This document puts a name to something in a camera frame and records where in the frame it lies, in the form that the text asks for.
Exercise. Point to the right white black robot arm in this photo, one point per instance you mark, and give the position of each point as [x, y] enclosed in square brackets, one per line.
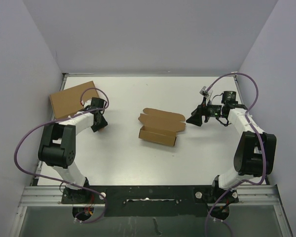
[255, 153]

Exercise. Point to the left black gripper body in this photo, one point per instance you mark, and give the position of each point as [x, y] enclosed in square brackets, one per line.
[97, 123]

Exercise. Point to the closed brown cardboard box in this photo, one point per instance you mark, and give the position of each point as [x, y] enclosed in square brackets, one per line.
[67, 102]

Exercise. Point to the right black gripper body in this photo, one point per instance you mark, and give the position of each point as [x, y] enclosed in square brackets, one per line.
[212, 111]

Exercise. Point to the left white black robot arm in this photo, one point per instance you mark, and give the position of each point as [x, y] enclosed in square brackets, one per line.
[58, 142]

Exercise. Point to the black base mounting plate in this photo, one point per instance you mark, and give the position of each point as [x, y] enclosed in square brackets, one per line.
[152, 201]

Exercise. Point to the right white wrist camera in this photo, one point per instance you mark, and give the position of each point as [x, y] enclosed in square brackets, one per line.
[206, 93]

